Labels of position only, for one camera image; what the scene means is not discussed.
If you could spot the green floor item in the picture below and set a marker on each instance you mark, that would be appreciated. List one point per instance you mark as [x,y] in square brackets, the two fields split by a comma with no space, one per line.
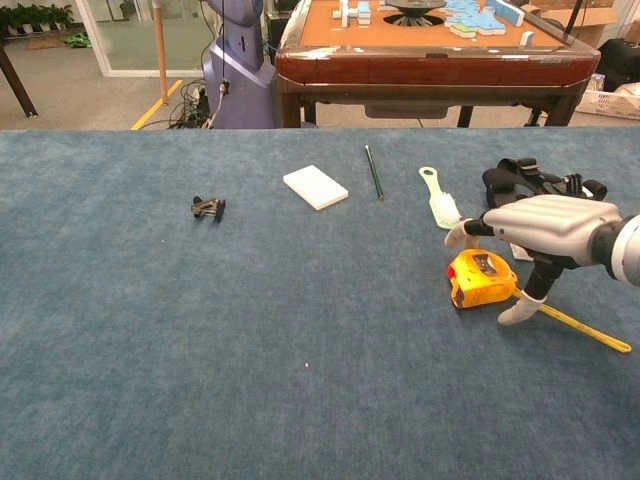
[77,40]

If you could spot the stack of blue mahjong tiles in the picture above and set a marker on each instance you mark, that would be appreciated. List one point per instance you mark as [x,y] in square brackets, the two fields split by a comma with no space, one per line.
[475,20]

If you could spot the white plastic basket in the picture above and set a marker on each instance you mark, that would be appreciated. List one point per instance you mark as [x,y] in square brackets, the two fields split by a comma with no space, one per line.
[607,102]

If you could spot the wooden pole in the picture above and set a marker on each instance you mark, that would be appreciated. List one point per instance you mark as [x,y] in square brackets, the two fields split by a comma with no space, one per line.
[160,50]

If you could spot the blue table mat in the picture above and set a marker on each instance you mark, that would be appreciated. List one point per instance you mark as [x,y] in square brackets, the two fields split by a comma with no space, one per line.
[200,325]

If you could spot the small white box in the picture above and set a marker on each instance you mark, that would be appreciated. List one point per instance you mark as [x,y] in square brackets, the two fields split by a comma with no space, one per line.
[520,252]

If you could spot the cluster of white mahjong tiles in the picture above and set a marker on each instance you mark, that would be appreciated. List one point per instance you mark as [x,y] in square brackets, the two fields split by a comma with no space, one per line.
[352,12]

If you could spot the white blue mahjong tile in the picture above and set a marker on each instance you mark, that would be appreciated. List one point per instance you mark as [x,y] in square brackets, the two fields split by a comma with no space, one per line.
[527,38]

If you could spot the white rectangular block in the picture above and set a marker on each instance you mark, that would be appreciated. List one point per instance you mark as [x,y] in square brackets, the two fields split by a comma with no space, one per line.
[315,187]

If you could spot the cardboard box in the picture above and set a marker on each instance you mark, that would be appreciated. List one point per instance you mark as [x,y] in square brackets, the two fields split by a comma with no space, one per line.
[600,25]

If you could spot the black metal clip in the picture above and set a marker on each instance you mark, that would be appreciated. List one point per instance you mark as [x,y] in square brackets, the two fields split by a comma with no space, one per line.
[207,207]

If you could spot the black table leg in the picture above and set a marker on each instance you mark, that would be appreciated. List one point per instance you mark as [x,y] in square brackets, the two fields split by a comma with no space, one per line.
[17,85]

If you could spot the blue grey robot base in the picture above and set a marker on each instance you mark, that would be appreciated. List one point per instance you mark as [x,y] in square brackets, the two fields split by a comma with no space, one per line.
[240,95]

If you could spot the black mahjong table hub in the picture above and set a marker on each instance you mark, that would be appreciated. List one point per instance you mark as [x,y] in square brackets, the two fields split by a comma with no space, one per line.
[415,12]

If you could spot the yellow tape measure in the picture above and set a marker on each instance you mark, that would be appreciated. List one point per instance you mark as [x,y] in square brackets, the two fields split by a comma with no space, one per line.
[480,285]

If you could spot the green pencil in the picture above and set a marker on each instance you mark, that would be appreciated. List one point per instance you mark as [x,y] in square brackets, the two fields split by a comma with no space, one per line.
[374,172]

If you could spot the light green brush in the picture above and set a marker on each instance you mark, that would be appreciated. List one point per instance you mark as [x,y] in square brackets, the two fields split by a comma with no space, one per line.
[440,205]

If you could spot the row of potted plants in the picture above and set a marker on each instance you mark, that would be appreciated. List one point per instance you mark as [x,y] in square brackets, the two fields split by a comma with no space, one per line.
[35,17]

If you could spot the black bag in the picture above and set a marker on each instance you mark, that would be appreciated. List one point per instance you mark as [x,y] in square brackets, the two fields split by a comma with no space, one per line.
[620,60]

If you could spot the white framed glass partition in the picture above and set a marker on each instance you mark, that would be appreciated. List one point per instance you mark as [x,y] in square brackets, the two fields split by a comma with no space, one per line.
[92,40]

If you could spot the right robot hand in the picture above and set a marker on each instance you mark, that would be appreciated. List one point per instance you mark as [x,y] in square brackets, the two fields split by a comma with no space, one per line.
[550,220]

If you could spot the brown mahjong table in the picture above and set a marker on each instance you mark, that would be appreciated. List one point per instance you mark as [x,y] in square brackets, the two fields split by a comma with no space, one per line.
[425,65]

